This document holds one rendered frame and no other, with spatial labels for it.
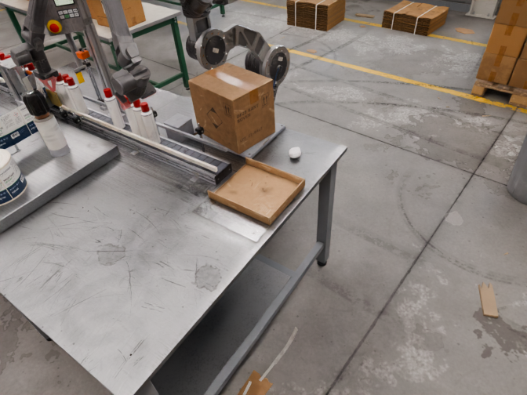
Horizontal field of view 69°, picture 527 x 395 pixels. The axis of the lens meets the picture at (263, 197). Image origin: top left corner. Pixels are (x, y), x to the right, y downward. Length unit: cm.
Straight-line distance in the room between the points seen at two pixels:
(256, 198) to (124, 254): 53
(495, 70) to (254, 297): 309
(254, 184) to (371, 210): 128
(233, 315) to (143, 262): 67
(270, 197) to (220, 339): 72
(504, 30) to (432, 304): 257
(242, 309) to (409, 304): 92
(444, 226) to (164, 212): 182
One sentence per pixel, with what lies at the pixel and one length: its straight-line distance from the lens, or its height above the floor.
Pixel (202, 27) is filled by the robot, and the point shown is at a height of 123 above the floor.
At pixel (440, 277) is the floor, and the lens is 245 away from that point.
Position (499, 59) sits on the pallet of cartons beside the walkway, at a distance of 415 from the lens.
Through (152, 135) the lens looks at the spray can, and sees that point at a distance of 183.
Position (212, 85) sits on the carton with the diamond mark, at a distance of 175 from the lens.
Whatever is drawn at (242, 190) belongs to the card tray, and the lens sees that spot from 158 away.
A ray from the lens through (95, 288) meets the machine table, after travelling 142.
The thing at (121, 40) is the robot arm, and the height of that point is 142.
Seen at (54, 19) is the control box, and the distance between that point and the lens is 211.
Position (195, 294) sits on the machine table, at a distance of 128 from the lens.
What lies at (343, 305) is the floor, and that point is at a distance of 222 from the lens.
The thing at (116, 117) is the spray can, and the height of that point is 95.
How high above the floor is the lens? 187
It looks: 42 degrees down
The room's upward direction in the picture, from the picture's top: 5 degrees counter-clockwise
